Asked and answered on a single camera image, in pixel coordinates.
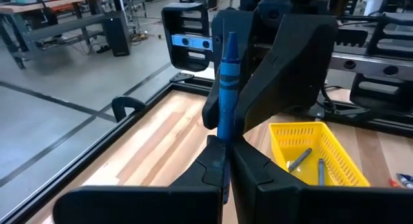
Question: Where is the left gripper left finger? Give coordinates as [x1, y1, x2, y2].
[53, 136, 227, 224]

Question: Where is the dark-tipped white crayon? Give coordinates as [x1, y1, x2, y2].
[396, 172, 413, 190]

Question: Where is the wooden top workbench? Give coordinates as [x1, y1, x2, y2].
[0, 0, 109, 70]

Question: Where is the black table clamp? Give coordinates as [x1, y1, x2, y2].
[111, 95, 148, 123]

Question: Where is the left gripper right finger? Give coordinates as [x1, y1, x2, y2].
[229, 136, 413, 224]

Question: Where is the black aluminium table frame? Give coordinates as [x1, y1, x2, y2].
[0, 72, 413, 224]

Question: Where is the blue crayon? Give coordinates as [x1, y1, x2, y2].
[216, 31, 241, 205]

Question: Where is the black computer tower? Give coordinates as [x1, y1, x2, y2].
[102, 10, 132, 57]

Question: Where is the yellow plastic basket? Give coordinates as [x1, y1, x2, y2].
[268, 121, 371, 188]

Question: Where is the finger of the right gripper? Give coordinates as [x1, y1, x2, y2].
[234, 14, 339, 137]
[202, 9, 256, 130]

